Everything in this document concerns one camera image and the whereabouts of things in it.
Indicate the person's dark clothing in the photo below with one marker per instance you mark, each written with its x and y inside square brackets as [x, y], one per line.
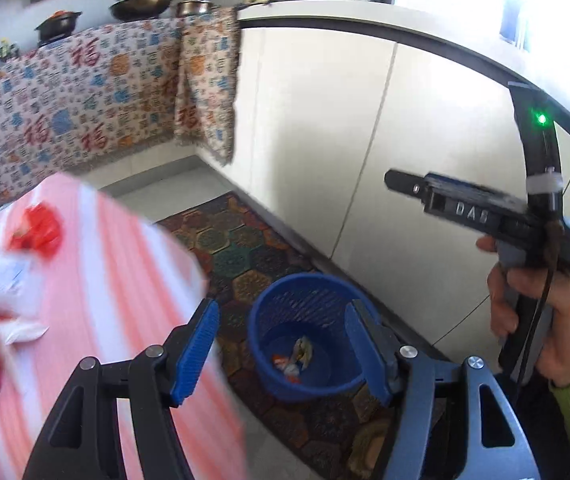
[550, 430]

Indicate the blue mesh waste basket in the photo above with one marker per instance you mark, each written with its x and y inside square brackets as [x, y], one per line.
[275, 320]

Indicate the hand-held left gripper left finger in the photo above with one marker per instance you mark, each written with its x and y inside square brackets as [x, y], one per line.
[196, 355]

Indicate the white crumpled plastic packet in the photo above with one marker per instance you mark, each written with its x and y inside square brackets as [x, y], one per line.
[5, 285]

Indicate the large printed fringed blanket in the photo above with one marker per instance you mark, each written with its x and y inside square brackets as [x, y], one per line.
[75, 100]

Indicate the red white crumpled wrapper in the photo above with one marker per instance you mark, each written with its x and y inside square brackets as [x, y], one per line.
[285, 366]

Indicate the yellowish crumpled wrapper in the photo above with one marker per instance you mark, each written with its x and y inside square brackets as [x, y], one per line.
[304, 351]

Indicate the steel pot with lid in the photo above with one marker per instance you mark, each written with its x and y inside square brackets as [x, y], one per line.
[194, 7]

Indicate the round table, striped pink cloth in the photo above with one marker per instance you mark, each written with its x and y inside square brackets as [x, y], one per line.
[115, 270]

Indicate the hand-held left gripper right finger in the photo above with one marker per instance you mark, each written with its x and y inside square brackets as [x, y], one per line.
[365, 352]

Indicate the black pot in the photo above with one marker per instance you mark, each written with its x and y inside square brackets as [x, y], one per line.
[57, 27]

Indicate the colourful hexagon floor mat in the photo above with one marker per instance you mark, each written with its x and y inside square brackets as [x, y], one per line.
[245, 255]

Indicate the narrow printed fringed blanket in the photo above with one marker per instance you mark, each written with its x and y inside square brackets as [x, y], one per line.
[207, 80]

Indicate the white kitchen cabinet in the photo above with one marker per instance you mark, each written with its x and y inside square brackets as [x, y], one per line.
[315, 135]

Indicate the red plastic bag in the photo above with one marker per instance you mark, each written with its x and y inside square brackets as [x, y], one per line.
[37, 230]

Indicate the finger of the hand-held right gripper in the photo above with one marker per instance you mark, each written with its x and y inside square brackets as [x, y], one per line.
[405, 182]

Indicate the white tissue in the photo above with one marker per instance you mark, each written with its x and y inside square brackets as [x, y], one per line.
[25, 332]

